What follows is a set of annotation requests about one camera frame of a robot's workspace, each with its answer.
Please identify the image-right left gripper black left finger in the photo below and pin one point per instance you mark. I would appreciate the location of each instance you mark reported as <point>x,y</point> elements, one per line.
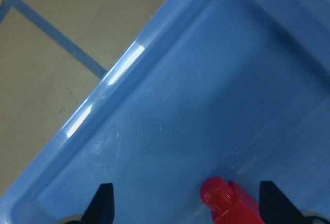
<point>101,208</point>

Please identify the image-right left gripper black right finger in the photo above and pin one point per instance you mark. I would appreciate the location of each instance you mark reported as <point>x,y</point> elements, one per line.
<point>275,207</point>

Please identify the red block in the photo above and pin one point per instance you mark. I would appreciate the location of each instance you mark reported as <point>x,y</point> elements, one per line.
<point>228,202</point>

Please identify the blue plastic tray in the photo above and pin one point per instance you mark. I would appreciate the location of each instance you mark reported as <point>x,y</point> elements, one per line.
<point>237,89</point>

